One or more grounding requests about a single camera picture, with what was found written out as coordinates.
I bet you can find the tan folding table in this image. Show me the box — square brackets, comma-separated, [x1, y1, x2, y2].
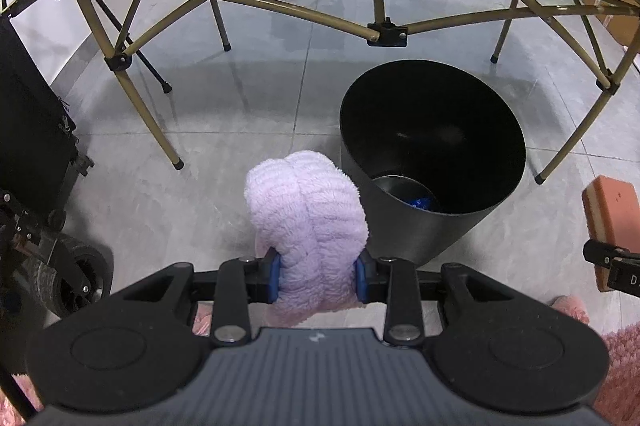
[0, 0, 640, 184]

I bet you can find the pink fluffy rug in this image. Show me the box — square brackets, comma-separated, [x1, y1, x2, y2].
[0, 296, 640, 426]

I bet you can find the large cardboard box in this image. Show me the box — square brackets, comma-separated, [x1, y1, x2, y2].
[582, 0, 640, 47]

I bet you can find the purple fluffy towel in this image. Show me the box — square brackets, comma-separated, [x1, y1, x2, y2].
[244, 149, 371, 327]

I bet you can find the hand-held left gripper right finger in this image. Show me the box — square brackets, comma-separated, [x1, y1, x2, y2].
[355, 251, 531, 349]

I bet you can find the black trash bin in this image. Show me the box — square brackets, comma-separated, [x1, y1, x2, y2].
[339, 60, 527, 268]

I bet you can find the orange sponge block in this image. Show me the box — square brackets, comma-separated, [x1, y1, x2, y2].
[581, 175, 640, 292]

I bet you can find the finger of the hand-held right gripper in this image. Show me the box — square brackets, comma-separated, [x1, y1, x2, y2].
[582, 239, 640, 267]

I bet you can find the black tripod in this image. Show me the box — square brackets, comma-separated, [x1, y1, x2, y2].
[0, 0, 173, 94]

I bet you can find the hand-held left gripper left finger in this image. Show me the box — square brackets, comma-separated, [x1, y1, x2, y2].
[107, 253, 283, 349]

